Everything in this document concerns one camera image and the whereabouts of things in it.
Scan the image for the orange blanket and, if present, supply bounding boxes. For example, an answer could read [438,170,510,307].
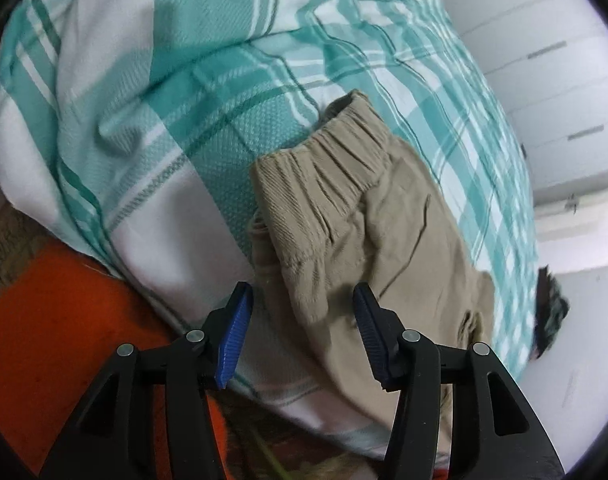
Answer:
[0,250,235,480]

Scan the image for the khaki pants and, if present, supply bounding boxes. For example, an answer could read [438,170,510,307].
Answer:
[247,89,496,461]

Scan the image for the green checked duvet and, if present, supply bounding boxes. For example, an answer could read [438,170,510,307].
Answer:
[0,0,540,448]

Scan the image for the white wardrobe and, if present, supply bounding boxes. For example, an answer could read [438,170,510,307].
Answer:
[426,0,608,196]

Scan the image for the pile of dark clothes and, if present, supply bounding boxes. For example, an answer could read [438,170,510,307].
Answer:
[530,265,571,362]

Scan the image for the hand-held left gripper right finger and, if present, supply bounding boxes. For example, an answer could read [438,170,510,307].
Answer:
[352,282,565,480]

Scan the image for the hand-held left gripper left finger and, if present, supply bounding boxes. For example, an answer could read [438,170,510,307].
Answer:
[39,281,255,480]

